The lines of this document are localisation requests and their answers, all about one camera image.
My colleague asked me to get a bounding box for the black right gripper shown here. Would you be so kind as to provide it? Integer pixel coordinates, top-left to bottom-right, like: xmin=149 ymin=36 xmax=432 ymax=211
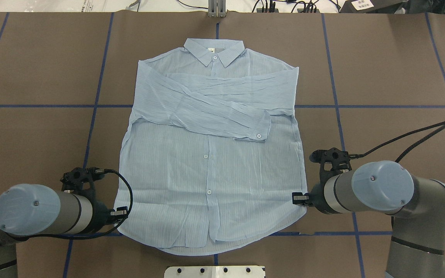
xmin=292 ymin=183 xmax=328 ymax=214

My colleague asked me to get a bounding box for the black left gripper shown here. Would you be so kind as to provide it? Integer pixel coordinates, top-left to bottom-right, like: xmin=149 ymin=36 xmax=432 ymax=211
xmin=89 ymin=197 xmax=129 ymax=234

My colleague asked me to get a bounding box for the light blue button-up shirt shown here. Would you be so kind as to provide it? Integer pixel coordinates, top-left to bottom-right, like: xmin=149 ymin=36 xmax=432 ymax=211
xmin=115 ymin=38 xmax=307 ymax=256

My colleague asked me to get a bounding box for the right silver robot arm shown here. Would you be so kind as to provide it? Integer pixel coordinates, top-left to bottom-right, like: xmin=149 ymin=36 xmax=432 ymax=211
xmin=292 ymin=161 xmax=445 ymax=278

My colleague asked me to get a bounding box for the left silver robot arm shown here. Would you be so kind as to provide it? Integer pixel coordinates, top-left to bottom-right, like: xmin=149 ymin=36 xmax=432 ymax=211
xmin=0 ymin=184 xmax=130 ymax=278

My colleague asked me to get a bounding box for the black labelled box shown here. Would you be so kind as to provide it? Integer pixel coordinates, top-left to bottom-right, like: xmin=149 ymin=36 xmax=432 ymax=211
xmin=339 ymin=0 xmax=409 ymax=14

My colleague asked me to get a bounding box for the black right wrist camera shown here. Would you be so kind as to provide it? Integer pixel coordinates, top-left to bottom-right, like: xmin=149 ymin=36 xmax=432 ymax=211
xmin=309 ymin=147 xmax=352 ymax=175

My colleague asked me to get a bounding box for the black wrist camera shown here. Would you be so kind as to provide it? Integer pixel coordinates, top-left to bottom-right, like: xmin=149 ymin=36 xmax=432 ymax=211
xmin=60 ymin=167 xmax=105 ymax=192
xmin=309 ymin=147 xmax=352 ymax=175

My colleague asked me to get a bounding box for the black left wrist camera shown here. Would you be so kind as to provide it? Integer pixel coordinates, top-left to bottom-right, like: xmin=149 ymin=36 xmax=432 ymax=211
xmin=60 ymin=167 xmax=105 ymax=192

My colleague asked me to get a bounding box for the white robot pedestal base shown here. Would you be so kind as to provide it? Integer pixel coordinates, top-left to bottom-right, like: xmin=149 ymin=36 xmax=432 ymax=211
xmin=164 ymin=265 xmax=266 ymax=278

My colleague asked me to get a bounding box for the black braided right cable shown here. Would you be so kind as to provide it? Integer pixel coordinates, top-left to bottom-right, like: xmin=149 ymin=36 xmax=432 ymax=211
xmin=348 ymin=120 xmax=445 ymax=163

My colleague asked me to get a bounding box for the aluminium frame post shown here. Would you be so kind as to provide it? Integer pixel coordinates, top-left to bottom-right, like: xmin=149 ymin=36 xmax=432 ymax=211
xmin=208 ymin=0 xmax=227 ymax=18

